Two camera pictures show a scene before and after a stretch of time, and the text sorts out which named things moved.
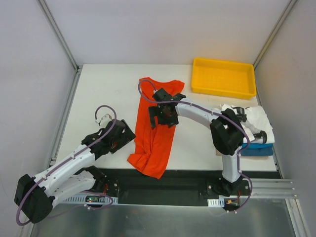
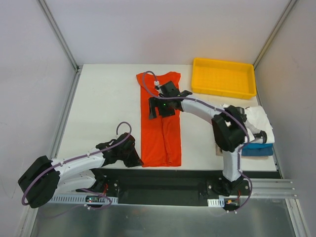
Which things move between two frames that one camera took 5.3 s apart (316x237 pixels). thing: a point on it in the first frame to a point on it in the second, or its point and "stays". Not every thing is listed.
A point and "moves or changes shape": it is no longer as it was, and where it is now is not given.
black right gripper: [158, 116] to [153, 107]
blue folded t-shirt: [257, 149] stays
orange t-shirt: [153, 145] moves or changes shape
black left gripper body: [122, 136] to [129, 155]
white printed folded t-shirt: [253, 120] stays
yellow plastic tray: [223, 78] stays
